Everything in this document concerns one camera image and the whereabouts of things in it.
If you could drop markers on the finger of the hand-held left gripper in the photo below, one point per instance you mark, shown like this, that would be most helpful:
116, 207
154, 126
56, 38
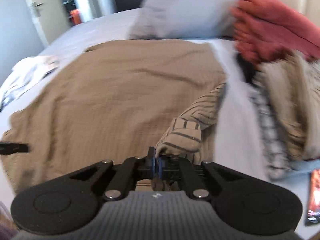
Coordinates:
15, 148

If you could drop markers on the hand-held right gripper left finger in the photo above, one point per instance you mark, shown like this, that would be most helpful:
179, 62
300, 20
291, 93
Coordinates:
150, 165

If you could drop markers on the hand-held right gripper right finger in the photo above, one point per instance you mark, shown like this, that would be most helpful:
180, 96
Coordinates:
160, 167

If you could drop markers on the tan striped button shirt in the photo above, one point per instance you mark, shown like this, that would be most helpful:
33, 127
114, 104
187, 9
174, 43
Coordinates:
112, 92

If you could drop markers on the white garment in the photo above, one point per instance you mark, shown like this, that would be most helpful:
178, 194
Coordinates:
27, 75

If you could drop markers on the grey patterned garment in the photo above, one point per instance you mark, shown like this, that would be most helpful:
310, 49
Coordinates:
270, 135

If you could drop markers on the black garment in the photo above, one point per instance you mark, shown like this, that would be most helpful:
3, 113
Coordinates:
247, 70

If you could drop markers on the cream room door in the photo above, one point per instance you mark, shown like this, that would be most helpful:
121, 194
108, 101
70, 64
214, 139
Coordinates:
47, 12

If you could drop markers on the orange stool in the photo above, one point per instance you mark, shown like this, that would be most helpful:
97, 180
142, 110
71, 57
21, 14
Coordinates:
74, 15

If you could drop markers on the bed with grey sheet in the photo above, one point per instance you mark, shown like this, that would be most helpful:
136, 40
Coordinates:
100, 27

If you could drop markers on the tan striped garment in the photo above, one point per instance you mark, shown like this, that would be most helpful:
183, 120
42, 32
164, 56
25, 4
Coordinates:
287, 92

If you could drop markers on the grey pillow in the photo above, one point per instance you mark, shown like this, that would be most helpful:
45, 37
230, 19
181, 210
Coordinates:
185, 15

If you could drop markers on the smartphone with lit screen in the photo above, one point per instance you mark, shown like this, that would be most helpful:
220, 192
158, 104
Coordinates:
313, 197

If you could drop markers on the red fleece garment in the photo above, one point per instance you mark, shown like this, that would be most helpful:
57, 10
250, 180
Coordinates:
270, 30

